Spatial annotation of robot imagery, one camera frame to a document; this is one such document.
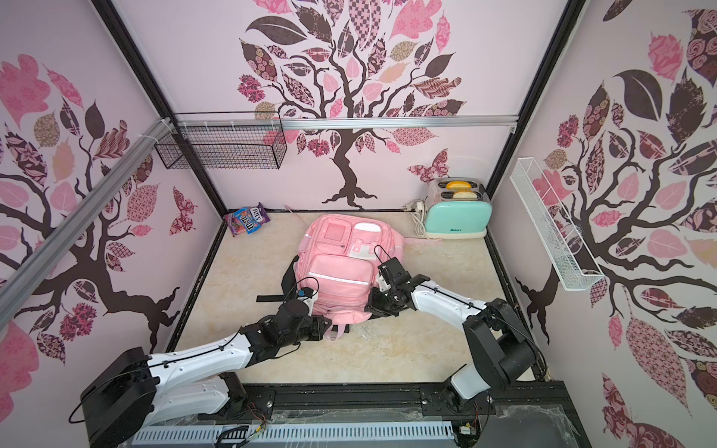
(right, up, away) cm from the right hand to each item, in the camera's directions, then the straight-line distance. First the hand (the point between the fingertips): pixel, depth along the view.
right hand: (366, 312), depth 85 cm
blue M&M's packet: (-52, +33, +31) cm, 70 cm away
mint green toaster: (+34, +34, +15) cm, 50 cm away
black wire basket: (-63, +63, +36) cm, 96 cm away
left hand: (-11, -5, -3) cm, 12 cm away
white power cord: (+21, +34, +29) cm, 50 cm away
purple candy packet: (-47, +33, +33) cm, 66 cm away
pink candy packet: (-56, +29, +29) cm, 69 cm away
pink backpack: (-10, +17, +13) cm, 23 cm away
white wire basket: (+49, +19, -19) cm, 56 cm away
